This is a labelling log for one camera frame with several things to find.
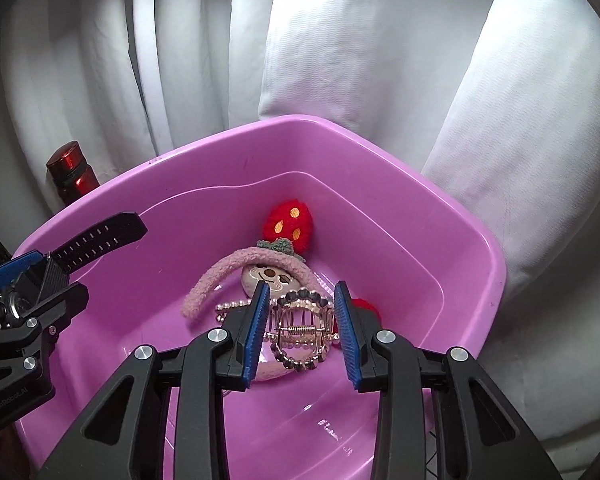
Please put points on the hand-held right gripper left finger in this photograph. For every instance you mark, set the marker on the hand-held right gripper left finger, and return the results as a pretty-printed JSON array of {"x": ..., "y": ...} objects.
[{"x": 252, "y": 330}]

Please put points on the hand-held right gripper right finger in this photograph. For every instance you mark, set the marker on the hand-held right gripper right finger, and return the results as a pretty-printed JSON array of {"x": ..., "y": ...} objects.
[{"x": 347, "y": 335}]

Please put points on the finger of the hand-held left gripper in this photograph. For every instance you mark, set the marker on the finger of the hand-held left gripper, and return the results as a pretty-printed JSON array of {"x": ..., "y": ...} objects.
[
  {"x": 62, "y": 305},
  {"x": 17, "y": 266}
]

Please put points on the pearl strand hair clip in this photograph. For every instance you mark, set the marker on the pearl strand hair clip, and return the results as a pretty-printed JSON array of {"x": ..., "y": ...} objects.
[{"x": 230, "y": 306}]

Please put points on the cream fluffy round pendant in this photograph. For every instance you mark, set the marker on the cream fluffy round pendant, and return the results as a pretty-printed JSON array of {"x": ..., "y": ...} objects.
[{"x": 270, "y": 275}]

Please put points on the pearl claw hair clip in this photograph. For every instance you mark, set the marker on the pearl claw hair clip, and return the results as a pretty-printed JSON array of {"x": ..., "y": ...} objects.
[{"x": 302, "y": 296}]

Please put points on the black wristwatch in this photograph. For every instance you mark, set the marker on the black wristwatch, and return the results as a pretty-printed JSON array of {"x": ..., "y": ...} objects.
[{"x": 100, "y": 235}]

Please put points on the pink plastic basin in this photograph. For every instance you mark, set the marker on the pink plastic basin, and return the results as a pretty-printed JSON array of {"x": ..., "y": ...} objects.
[{"x": 405, "y": 260}]

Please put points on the pink fluffy strawberry headband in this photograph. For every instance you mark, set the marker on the pink fluffy strawberry headband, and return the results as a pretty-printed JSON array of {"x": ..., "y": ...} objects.
[{"x": 285, "y": 225}]

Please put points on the red bottle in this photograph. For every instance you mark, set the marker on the red bottle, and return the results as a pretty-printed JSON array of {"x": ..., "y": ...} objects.
[{"x": 72, "y": 175}]

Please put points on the white curtain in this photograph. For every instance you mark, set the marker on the white curtain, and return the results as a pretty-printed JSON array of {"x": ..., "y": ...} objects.
[{"x": 355, "y": 35}]

